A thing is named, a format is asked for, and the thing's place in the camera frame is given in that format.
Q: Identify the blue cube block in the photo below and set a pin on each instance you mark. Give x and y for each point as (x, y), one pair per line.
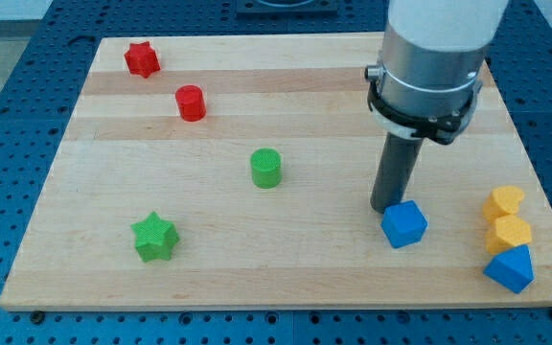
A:
(404, 223)

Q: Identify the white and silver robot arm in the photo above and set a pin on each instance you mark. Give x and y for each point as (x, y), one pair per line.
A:
(426, 80)

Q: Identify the green cylinder block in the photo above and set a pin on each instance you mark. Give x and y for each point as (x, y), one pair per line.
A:
(266, 168)

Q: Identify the light wooden board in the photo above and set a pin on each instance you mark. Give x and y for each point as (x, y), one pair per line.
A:
(313, 241)

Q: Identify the red cylinder block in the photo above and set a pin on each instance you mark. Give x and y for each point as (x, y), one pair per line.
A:
(190, 102)

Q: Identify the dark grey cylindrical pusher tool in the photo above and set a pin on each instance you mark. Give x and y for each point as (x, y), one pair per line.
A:
(397, 161)

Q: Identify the green star block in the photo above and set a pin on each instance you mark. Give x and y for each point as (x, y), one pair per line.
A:
(155, 238)

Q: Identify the red star block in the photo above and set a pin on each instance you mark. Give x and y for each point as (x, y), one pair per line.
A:
(141, 59)

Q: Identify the yellow heart block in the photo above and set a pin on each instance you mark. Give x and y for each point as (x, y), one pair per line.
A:
(502, 201)

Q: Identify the yellow hexagon block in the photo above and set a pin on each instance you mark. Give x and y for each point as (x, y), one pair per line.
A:
(506, 233)

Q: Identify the blue triangular prism block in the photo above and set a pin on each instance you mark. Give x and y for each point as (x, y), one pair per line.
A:
(513, 269)

